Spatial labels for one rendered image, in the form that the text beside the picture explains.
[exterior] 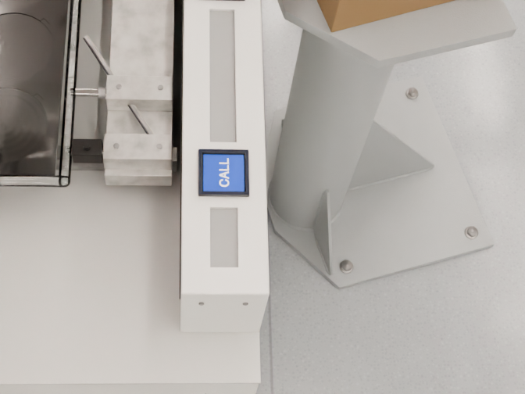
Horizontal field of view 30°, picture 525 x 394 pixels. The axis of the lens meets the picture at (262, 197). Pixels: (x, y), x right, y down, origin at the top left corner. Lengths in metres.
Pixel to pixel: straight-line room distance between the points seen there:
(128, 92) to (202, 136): 0.13
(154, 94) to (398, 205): 1.06
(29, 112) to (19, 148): 0.05
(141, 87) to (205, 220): 0.22
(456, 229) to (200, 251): 1.18
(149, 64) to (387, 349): 1.00
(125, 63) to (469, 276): 1.12
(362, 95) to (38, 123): 0.61
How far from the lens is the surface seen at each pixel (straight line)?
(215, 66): 1.16
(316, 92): 1.62
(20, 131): 1.19
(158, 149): 1.16
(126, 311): 1.18
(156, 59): 1.25
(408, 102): 2.28
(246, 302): 1.06
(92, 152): 1.16
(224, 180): 1.08
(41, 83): 1.22
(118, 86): 1.20
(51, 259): 1.21
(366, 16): 1.37
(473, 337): 2.11
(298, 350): 2.03
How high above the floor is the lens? 1.94
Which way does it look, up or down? 65 degrees down
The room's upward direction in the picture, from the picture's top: 11 degrees clockwise
